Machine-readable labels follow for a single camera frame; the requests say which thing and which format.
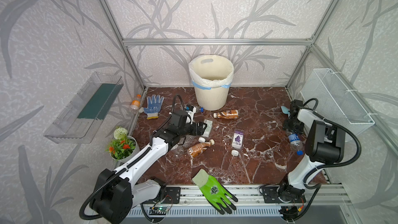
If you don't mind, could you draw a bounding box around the blue cap Pepsi bottle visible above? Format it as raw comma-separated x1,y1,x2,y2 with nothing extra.
286,131,304,156

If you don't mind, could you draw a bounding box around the nescafe bottle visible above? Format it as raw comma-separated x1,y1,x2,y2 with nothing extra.
213,110,239,119
188,140,215,158

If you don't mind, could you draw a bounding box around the purple label bottle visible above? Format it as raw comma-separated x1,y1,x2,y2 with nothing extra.
231,129,244,157

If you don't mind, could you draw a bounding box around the orange cap bottle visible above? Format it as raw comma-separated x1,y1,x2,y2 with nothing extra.
130,94,142,111

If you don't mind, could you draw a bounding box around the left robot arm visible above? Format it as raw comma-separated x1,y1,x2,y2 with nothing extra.
79,104,207,224

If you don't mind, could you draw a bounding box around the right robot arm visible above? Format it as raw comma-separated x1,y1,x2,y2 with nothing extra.
278,98,362,197

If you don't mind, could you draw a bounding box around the cream plastic waste bin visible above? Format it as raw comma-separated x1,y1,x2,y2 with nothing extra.
194,86,230,111

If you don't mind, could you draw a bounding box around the white bin liner bag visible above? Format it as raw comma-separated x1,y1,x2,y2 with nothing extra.
189,55,234,90

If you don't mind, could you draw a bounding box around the green label flat bottle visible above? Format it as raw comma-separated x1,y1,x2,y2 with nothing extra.
203,119,213,138

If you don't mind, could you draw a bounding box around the teal garden trowel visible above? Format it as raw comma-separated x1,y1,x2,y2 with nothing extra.
281,106,290,115

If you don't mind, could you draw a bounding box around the clear unlabelled plastic bottle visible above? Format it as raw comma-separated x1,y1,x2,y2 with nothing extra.
178,135,199,149

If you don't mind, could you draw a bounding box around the blue dotted work glove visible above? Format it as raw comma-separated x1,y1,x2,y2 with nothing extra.
138,94,164,120

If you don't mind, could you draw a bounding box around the potted artificial flower plant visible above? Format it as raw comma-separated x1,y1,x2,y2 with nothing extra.
107,127,137,161

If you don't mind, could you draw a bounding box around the green rubber work glove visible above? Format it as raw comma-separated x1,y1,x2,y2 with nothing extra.
192,169,238,215

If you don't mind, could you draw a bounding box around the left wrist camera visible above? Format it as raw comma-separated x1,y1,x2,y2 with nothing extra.
185,104,198,124

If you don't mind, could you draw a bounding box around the white wire mesh basket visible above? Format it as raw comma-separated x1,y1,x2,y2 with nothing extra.
300,68,375,135

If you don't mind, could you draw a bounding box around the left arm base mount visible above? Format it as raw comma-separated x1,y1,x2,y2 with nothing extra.
134,177,181,204

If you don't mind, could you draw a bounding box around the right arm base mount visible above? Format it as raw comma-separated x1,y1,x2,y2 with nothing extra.
259,185,306,204

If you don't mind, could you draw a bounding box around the aluminium front rail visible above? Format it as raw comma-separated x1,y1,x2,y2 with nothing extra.
90,184,350,207

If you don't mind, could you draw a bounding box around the clear acrylic wall shelf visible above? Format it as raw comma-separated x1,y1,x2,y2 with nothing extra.
44,72,124,144

